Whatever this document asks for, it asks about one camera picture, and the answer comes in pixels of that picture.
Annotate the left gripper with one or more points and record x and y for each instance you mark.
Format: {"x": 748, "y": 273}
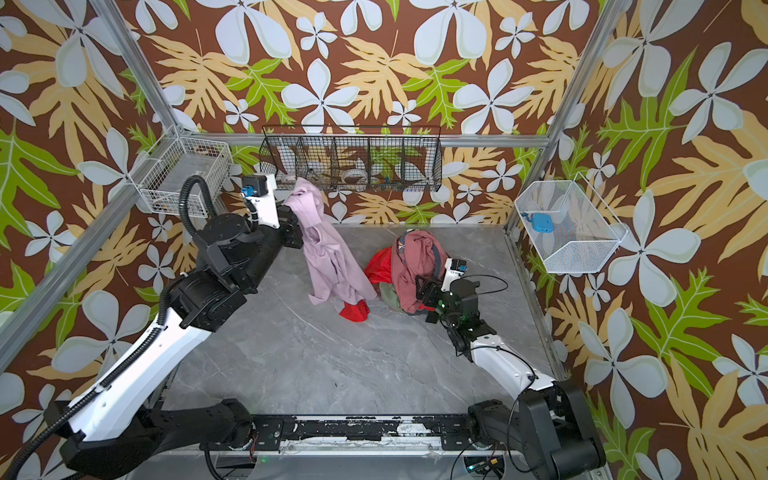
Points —
{"x": 285, "y": 224}

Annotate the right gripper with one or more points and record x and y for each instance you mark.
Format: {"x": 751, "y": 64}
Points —
{"x": 428, "y": 289}

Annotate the light pink ribbed cloth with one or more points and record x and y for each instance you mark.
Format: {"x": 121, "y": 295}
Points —
{"x": 332, "y": 267}

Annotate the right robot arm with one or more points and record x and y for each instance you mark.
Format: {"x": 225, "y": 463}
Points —
{"x": 548, "y": 422}

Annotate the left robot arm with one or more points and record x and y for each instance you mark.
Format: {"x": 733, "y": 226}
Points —
{"x": 108, "y": 431}

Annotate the green cloth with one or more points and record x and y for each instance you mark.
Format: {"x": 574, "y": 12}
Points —
{"x": 389, "y": 296}

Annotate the dusty rose cloth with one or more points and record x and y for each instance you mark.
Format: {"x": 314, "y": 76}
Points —
{"x": 407, "y": 291}

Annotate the red cloth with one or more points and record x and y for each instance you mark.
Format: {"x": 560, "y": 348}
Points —
{"x": 377, "y": 271}

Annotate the blue object in basket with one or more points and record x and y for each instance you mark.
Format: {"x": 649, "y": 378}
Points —
{"x": 539, "y": 222}

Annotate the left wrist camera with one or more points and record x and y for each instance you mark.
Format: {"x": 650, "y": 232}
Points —
{"x": 255, "y": 186}

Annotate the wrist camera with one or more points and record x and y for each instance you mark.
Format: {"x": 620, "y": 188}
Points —
{"x": 455, "y": 269}
{"x": 255, "y": 186}

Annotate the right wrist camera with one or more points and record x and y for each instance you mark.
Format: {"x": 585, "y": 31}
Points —
{"x": 455, "y": 269}

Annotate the black wire basket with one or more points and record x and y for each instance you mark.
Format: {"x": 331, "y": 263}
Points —
{"x": 356, "y": 158}

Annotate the white wire basket left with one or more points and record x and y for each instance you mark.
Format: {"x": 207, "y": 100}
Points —
{"x": 162, "y": 170}

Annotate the white wire basket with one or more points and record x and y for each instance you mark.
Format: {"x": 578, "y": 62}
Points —
{"x": 162, "y": 170}
{"x": 587, "y": 230}

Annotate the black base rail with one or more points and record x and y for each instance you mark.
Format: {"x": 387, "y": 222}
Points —
{"x": 395, "y": 435}

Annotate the white wire basket right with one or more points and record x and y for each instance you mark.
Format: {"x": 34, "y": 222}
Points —
{"x": 587, "y": 230}

